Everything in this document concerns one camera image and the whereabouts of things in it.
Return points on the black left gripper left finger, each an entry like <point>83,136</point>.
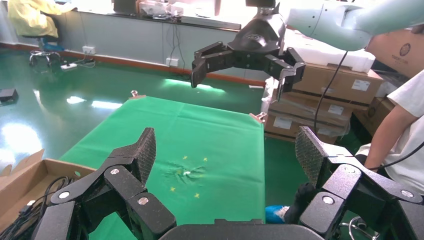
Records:
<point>129,185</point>

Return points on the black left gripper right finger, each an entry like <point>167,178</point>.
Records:
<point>311,155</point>

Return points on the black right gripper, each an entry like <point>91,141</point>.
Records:
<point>258,36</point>

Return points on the pale white right robot arm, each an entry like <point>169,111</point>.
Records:
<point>331,23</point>

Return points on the bare person forearm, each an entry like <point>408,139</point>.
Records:
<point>387,132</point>

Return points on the open brown cardboard box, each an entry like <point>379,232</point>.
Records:
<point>20,179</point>

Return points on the black box on floor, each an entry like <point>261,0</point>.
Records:
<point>8,95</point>

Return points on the brown shipping carton with label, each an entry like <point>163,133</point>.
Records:
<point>311,111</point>
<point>344,84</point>
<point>291,127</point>

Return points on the black trouser leg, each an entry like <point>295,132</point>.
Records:
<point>303,198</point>

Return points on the silver cloth clamp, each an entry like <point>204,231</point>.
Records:
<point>136,95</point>
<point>259,117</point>

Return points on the blue shoe cover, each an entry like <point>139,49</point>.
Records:
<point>275,213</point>

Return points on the white foam packing block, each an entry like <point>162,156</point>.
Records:
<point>331,54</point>

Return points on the green table cloth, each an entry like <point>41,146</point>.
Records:
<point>198,132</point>

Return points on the chrome chair base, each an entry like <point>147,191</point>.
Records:
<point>356,230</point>

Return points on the long cluttered work bench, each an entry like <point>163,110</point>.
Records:
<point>159,13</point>

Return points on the person in white shirt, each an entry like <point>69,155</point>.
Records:
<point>410,99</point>

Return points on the white power strip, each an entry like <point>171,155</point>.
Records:
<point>69,66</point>

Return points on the brown carton with round logo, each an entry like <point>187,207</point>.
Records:
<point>397,53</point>

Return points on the rolling office stool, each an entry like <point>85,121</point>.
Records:
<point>43,49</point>

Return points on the person in yellow coat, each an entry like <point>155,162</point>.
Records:
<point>30,16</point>

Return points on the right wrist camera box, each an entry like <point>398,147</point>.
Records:
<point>261,3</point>

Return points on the white wall socket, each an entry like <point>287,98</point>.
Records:
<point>88,50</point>
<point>172,62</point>

